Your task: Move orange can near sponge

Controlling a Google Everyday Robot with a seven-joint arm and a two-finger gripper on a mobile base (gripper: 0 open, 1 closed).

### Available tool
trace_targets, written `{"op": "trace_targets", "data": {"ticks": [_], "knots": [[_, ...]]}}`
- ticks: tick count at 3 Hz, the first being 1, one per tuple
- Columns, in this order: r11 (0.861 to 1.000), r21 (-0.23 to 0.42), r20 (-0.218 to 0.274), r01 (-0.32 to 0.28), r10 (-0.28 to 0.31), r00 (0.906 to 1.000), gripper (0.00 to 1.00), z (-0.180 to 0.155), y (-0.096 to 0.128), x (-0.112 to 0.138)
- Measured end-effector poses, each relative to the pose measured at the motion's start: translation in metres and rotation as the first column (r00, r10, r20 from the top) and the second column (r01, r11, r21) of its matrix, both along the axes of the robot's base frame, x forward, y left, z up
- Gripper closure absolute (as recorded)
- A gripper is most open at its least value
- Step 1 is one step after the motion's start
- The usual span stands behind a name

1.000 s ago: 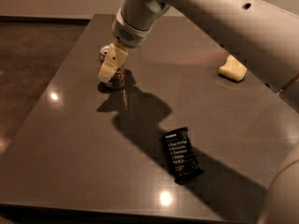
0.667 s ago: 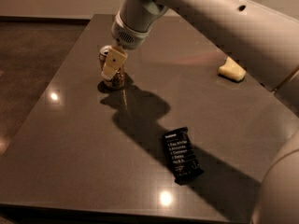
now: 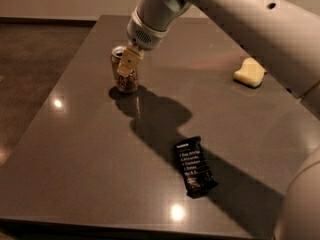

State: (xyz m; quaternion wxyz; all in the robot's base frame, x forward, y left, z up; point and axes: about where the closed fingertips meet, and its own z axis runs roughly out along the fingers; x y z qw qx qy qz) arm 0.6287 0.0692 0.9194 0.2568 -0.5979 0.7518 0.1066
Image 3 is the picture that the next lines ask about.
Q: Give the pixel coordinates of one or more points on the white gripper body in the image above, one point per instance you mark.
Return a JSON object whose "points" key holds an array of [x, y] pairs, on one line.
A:
{"points": [[144, 33]]}

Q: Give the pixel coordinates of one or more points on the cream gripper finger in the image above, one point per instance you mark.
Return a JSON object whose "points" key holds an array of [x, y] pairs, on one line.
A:
{"points": [[131, 57]]}

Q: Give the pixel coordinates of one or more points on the orange soda can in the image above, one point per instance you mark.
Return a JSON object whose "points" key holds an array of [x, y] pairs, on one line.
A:
{"points": [[127, 84]]}

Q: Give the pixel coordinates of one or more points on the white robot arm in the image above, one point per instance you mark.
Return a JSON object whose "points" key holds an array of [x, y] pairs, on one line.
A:
{"points": [[279, 36]]}

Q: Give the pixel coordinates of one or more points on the yellow sponge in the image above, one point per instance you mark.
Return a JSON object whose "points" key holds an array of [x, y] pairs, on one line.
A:
{"points": [[251, 73]]}

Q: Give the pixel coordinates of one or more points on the black snack bar wrapper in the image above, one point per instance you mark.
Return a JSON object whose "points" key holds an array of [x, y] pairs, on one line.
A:
{"points": [[193, 165]]}

